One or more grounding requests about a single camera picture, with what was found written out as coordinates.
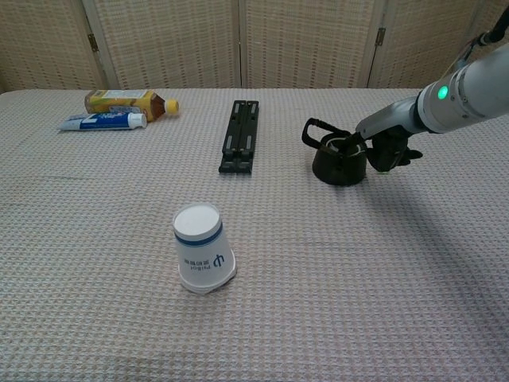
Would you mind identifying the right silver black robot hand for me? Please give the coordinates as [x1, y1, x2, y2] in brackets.
[344, 96, 423, 175]

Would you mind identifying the black teapot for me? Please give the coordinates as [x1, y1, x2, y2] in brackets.
[301, 117, 369, 186]

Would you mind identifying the yellow-capped tea bottle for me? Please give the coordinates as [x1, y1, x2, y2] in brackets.
[84, 89, 180, 123]

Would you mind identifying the bamboo folding screen panel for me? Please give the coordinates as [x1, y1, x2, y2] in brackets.
[81, 0, 244, 90]
[0, 0, 120, 92]
[367, 0, 509, 89]
[238, 0, 389, 89]

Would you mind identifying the black folding stand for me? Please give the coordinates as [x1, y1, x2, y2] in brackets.
[218, 99, 260, 174]

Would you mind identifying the white paper cup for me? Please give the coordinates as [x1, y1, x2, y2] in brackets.
[172, 202, 239, 296]

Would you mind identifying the blue white toothpaste tube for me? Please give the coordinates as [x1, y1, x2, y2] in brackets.
[58, 111, 148, 131]

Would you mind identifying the woven beige tablecloth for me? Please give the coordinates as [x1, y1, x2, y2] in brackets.
[0, 87, 509, 382]

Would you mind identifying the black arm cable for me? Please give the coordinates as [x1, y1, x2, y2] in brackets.
[476, 6, 509, 47]

